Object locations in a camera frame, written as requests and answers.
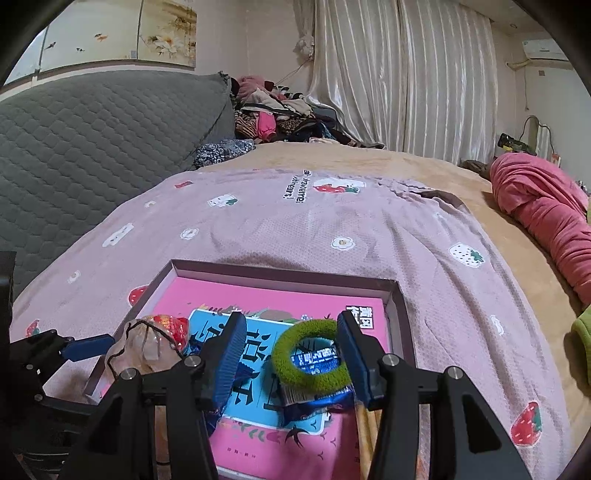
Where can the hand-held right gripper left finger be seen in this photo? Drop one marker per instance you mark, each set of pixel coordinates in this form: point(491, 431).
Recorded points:
point(226, 364)

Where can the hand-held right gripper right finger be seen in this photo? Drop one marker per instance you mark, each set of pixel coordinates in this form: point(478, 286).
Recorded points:
point(358, 360)

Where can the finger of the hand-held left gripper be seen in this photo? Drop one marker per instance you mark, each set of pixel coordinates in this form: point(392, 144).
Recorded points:
point(90, 348)

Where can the beige organza scrunchie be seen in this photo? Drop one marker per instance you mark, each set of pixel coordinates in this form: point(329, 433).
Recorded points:
point(121, 356)

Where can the clear plastic egg capsule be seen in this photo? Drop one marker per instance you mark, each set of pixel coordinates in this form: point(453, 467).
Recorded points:
point(171, 325)

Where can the shallow grey cardboard box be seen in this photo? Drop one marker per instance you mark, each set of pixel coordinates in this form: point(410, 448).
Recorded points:
point(277, 274)

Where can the blue white snack packet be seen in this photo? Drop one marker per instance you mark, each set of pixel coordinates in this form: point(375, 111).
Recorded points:
point(318, 408)

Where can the pink book with blue title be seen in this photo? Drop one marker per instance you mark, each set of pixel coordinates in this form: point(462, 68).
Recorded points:
point(277, 300)

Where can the grey quilted headboard cover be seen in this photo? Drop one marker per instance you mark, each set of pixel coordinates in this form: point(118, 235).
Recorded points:
point(92, 147)

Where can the tan bed sheet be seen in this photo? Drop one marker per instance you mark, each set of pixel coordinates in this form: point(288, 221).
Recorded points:
point(508, 221)

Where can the blue patterned cloth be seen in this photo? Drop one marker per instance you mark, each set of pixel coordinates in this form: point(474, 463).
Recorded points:
point(221, 152)

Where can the green fleece blanket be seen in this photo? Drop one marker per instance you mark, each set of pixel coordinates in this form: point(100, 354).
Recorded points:
point(582, 337)

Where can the dark cloth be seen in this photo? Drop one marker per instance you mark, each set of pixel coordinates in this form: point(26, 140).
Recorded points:
point(475, 167)

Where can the pink quilt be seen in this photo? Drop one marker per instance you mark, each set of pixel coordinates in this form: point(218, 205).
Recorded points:
point(545, 207)

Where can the pile of clothes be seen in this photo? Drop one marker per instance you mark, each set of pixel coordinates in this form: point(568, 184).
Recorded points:
point(286, 115)

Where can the white satin curtain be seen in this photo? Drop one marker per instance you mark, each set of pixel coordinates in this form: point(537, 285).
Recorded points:
point(406, 78)

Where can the oval table mirror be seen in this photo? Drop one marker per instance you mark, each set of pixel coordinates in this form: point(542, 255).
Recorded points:
point(540, 136)

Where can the white plush curtain ornament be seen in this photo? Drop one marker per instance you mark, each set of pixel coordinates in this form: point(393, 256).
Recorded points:
point(304, 47)

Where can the white air conditioner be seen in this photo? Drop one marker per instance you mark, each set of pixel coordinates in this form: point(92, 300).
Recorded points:
point(545, 50)

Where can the flower and fish wall painting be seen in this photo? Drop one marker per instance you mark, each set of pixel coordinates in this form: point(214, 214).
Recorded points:
point(138, 32)

